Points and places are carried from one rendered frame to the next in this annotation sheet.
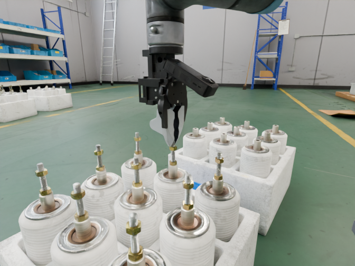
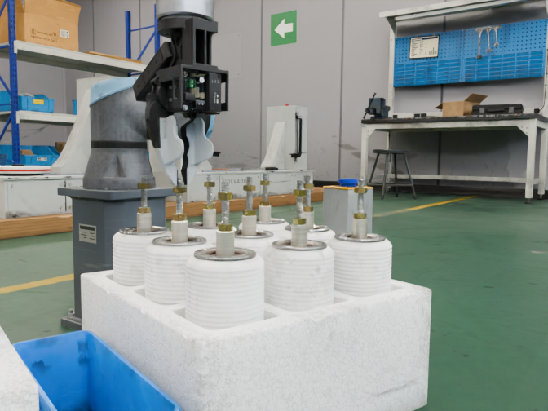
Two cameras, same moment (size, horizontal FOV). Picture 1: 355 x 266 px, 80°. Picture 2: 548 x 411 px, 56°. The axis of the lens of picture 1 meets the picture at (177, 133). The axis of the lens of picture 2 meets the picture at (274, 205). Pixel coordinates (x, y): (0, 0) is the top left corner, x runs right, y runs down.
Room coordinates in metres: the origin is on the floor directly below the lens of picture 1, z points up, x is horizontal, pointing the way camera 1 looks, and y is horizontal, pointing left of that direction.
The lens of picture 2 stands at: (1.12, 0.34, 0.37)
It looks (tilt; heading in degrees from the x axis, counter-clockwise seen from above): 5 degrees down; 197
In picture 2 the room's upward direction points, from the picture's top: 1 degrees clockwise
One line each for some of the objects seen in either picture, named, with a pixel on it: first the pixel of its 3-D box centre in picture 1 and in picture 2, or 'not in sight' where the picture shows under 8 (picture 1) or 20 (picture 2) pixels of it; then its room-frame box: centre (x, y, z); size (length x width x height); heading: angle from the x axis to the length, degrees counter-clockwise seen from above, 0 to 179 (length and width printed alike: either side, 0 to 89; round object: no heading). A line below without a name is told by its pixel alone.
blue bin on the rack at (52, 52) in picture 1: (49, 52); not in sight; (5.62, 3.17, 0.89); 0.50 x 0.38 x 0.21; 70
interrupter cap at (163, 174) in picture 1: (173, 175); (179, 241); (0.47, 0.01, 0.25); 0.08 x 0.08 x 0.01
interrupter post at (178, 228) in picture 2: (173, 170); (179, 232); (0.47, 0.01, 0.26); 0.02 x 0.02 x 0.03
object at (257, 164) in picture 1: (253, 173); not in sight; (0.65, -0.26, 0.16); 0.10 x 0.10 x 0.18
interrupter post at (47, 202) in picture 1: (47, 200); (360, 229); (0.34, 0.24, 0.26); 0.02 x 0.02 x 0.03
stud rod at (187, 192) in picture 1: (187, 195); (209, 196); (0.30, -0.02, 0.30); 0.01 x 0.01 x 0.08
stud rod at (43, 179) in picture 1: (43, 182); (360, 204); (0.34, 0.24, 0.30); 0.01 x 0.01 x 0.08
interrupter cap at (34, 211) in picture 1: (48, 206); (359, 238); (0.34, 0.24, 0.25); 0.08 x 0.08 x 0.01
